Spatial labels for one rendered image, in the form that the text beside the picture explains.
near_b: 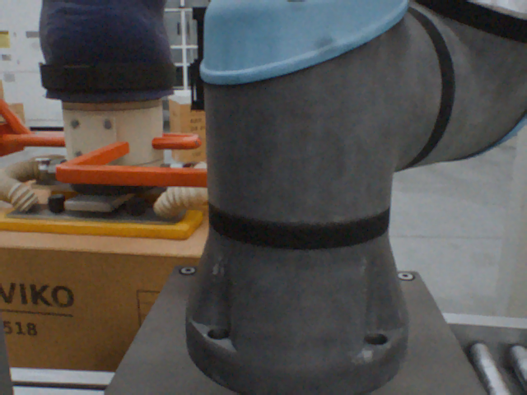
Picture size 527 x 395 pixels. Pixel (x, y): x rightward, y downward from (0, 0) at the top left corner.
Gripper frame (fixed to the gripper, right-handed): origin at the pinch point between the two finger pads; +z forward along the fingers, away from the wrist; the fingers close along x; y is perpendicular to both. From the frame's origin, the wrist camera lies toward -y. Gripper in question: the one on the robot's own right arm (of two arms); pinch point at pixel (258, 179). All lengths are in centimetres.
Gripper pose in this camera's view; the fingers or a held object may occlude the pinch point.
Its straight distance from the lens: 60.5
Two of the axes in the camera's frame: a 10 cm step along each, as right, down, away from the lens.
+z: 0.0, 9.6, 2.8
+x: -1.4, 2.8, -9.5
